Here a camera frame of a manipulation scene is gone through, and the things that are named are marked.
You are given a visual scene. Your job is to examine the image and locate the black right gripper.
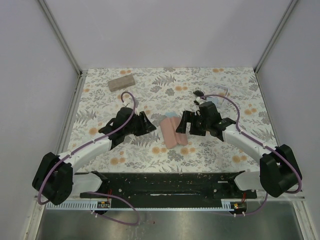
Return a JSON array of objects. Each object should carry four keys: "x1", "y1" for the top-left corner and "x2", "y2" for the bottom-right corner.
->
[{"x1": 175, "y1": 110, "x2": 210, "y2": 137}]

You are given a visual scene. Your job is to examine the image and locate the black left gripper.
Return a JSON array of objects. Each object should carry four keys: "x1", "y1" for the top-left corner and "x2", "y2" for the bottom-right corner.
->
[{"x1": 124, "y1": 111, "x2": 156, "y2": 137}]

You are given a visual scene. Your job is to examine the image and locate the light blue cleaning cloth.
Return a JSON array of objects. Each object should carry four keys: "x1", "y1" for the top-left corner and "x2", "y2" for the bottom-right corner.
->
[{"x1": 164, "y1": 111, "x2": 178, "y2": 118}]

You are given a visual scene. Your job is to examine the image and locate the pink glasses case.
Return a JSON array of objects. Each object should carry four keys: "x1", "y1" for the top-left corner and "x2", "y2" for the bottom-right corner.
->
[{"x1": 159, "y1": 116, "x2": 189, "y2": 149}]

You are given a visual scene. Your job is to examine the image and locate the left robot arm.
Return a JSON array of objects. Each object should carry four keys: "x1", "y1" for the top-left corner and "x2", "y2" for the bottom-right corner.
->
[{"x1": 32, "y1": 107, "x2": 156, "y2": 205}]

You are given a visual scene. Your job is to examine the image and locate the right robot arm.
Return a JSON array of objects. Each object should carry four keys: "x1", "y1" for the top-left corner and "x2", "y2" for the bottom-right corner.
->
[{"x1": 175, "y1": 102, "x2": 302, "y2": 198}]

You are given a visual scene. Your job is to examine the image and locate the black sunglasses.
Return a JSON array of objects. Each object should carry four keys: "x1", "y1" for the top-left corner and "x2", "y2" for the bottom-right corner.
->
[{"x1": 193, "y1": 90, "x2": 205, "y2": 97}]

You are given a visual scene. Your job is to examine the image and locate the floral tablecloth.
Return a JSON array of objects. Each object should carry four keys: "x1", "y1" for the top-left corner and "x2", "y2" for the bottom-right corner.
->
[{"x1": 65, "y1": 67, "x2": 277, "y2": 173}]

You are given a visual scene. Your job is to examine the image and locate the beige glasses case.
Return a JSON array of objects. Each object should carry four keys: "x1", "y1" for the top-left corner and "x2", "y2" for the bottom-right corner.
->
[{"x1": 107, "y1": 74, "x2": 136, "y2": 92}]

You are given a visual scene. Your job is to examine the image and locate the steel floor panel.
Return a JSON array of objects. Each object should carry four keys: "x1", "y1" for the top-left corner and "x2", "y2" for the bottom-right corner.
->
[{"x1": 36, "y1": 201, "x2": 318, "y2": 240}]

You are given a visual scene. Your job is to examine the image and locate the white frame sunglasses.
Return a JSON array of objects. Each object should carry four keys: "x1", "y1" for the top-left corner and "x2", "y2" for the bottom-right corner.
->
[{"x1": 213, "y1": 84, "x2": 229, "y2": 106}]

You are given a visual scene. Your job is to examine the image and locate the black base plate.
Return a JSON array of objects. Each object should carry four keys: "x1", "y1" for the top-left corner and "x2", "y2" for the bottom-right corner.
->
[{"x1": 93, "y1": 171, "x2": 257, "y2": 200}]

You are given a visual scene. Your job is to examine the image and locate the left aluminium frame post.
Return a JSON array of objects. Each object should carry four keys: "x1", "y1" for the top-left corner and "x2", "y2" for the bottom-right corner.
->
[{"x1": 37, "y1": 0, "x2": 83, "y2": 77}]

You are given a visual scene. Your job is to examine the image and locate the aluminium frame post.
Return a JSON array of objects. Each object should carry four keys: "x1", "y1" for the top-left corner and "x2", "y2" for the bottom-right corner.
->
[
  {"x1": 253, "y1": 0, "x2": 301, "y2": 75},
  {"x1": 37, "y1": 0, "x2": 83, "y2": 77}
]

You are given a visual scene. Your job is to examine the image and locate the aluminium front rail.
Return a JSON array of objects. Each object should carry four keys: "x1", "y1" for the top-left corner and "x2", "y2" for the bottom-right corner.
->
[{"x1": 43, "y1": 194, "x2": 305, "y2": 212}]

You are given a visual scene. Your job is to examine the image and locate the white slotted cable duct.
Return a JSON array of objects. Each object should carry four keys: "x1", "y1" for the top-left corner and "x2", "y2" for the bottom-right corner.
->
[{"x1": 45, "y1": 199, "x2": 112, "y2": 211}]

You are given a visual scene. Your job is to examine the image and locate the right aluminium frame post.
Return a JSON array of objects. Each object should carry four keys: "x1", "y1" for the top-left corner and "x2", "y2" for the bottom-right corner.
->
[{"x1": 253, "y1": 0, "x2": 301, "y2": 75}]

